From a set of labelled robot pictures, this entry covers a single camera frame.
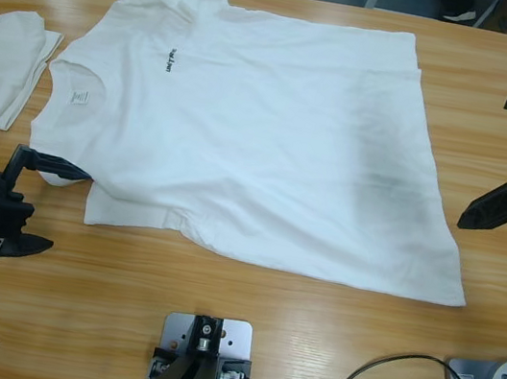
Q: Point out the black white shoe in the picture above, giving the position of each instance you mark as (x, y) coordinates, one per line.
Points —
(454, 7)

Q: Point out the white block with dark post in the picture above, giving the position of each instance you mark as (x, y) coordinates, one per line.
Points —
(201, 366)

